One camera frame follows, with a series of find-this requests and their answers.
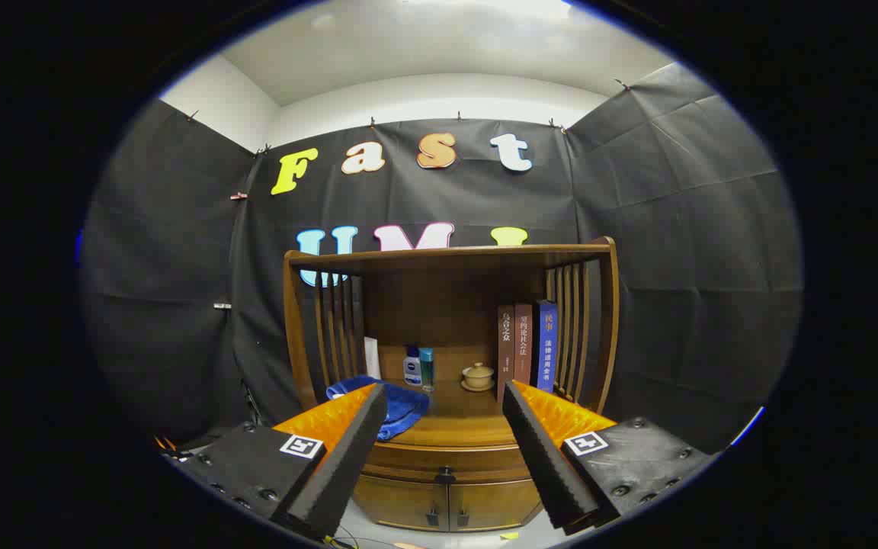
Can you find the clear blue bottle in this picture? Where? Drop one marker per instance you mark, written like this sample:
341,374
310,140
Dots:
427,370

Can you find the white tube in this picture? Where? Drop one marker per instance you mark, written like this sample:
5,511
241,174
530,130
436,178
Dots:
372,358

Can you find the white lotion bottle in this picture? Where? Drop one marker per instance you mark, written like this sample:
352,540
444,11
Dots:
411,370

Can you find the wooden drawer with black knob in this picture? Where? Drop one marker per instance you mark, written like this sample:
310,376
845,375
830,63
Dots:
408,461

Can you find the wooden countertop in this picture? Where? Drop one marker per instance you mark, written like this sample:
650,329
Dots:
469,415

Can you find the beige lidded tea cup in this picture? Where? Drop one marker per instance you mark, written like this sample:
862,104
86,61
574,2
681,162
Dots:
478,376

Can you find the dark brown book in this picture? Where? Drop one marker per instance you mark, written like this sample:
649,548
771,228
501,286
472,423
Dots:
505,351

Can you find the blue book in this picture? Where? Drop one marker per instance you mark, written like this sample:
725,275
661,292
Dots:
546,343

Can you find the reddish brown book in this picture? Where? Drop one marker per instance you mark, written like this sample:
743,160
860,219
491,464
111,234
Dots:
523,343

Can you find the blue folded towel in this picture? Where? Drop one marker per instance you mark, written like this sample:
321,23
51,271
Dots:
405,408

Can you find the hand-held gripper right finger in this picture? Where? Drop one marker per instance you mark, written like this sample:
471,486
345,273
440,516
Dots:
542,457

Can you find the wooden cabinet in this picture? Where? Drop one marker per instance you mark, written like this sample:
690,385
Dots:
439,305

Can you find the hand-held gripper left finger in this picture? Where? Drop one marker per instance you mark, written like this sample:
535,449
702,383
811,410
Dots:
347,457

